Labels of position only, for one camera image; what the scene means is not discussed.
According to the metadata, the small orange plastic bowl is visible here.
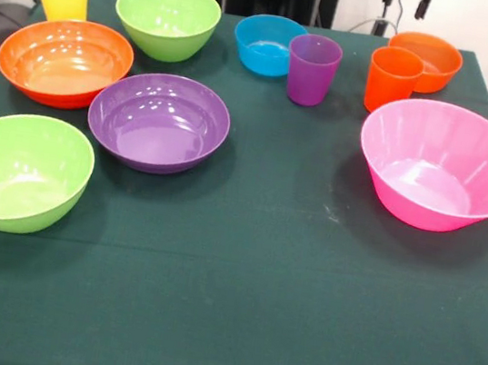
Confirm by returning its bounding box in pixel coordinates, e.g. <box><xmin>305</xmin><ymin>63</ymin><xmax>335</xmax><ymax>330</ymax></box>
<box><xmin>381</xmin><ymin>27</ymin><xmax>467</xmax><ymax>100</ymax></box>

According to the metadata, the orange plastic cup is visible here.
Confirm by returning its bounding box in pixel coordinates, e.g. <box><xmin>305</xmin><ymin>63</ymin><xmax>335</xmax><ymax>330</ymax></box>
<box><xmin>361</xmin><ymin>43</ymin><xmax>429</xmax><ymax>122</ymax></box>

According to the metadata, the purple plastic cup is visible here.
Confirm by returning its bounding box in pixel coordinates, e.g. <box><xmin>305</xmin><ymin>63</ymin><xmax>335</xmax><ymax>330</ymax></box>
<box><xmin>281</xmin><ymin>31</ymin><xmax>345</xmax><ymax>112</ymax></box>

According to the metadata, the pink plastic bowl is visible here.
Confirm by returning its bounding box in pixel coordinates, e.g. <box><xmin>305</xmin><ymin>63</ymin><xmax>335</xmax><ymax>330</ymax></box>
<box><xmin>347</xmin><ymin>89</ymin><xmax>488</xmax><ymax>241</ymax></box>

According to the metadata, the blue plastic bowl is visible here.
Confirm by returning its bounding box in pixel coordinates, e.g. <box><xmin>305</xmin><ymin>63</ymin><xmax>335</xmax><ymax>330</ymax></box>
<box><xmin>228</xmin><ymin>10</ymin><xmax>312</xmax><ymax>82</ymax></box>

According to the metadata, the lime green plastic bowl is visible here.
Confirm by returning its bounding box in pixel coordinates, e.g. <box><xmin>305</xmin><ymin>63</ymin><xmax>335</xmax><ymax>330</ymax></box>
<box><xmin>0</xmin><ymin>108</ymin><xmax>101</xmax><ymax>244</ymax></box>
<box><xmin>108</xmin><ymin>0</ymin><xmax>224</xmax><ymax>70</ymax></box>

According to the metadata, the purple plastic bowl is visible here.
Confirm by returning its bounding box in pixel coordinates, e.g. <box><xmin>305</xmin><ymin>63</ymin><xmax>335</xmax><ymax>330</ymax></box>
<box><xmin>80</xmin><ymin>62</ymin><xmax>237</xmax><ymax>184</ymax></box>

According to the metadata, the dark green tablecloth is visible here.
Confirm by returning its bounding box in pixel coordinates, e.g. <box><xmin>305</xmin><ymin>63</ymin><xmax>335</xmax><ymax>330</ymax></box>
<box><xmin>0</xmin><ymin>0</ymin><xmax>488</xmax><ymax>365</ymax></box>

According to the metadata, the wide orange plastic bowl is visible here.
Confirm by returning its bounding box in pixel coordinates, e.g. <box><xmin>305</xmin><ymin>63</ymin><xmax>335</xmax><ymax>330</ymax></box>
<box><xmin>0</xmin><ymin>8</ymin><xmax>139</xmax><ymax>119</ymax></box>

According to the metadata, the black hanging cable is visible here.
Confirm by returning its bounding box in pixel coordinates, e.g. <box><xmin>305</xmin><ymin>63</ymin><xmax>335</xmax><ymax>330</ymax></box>
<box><xmin>389</xmin><ymin>0</ymin><xmax>409</xmax><ymax>25</ymax></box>

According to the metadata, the grey cable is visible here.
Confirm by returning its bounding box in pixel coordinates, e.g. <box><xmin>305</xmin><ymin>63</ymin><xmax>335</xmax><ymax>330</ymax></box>
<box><xmin>346</xmin><ymin>13</ymin><xmax>401</xmax><ymax>40</ymax></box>

